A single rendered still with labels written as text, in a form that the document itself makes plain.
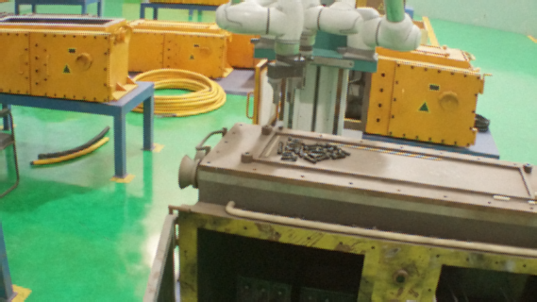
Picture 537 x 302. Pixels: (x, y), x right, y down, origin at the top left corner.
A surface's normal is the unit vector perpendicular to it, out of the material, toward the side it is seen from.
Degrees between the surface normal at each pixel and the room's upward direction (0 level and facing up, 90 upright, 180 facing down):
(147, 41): 90
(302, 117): 90
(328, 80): 90
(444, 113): 90
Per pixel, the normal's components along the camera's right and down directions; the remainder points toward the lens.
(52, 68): -0.17, 0.35
